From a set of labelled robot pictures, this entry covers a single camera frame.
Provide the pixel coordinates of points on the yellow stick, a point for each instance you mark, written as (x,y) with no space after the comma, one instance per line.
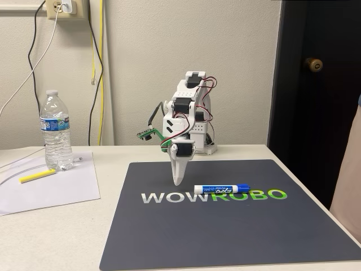
(36,175)

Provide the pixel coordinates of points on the clear plastic water bottle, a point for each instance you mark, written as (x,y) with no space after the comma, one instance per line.
(56,141)

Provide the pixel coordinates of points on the brass door knob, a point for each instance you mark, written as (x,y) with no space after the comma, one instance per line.
(313,65)

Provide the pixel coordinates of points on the white charger plug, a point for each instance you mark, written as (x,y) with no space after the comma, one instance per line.
(70,7)

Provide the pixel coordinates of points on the blue Expo dry-erase marker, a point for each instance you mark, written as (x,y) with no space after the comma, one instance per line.
(220,188)

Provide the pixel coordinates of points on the dark door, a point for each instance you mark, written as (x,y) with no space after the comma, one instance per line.
(310,127)

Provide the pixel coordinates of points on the beige wall outlet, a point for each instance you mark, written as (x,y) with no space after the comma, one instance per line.
(53,12)

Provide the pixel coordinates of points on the dark grey WOWROBO mat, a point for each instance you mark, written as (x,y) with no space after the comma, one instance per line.
(197,231)

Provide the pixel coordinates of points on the white paper sheet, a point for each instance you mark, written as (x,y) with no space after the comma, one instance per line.
(56,194)

